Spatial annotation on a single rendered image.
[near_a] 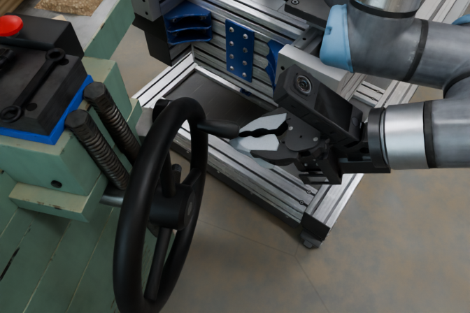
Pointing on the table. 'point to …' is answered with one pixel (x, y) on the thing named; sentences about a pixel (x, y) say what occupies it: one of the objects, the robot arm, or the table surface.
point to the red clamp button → (10, 25)
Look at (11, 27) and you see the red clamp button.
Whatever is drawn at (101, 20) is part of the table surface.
